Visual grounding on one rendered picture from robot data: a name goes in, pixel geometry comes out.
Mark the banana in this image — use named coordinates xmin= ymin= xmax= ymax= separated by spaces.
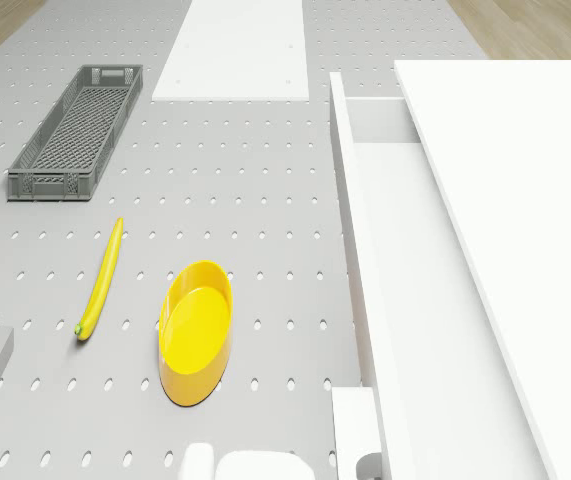
xmin=74 ymin=216 xmax=126 ymax=343

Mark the yellow bowl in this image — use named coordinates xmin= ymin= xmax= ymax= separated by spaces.
xmin=157 ymin=259 xmax=235 ymax=408

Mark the dark grey basket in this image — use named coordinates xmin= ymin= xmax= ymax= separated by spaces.
xmin=6 ymin=63 xmax=145 ymax=203

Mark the white board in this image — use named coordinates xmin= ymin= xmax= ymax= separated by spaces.
xmin=151 ymin=0 xmax=312 ymax=103

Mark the white cabinet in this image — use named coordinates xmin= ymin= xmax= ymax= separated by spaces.
xmin=393 ymin=59 xmax=571 ymax=480

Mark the white drawer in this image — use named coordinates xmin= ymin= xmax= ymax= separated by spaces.
xmin=328 ymin=70 xmax=550 ymax=480

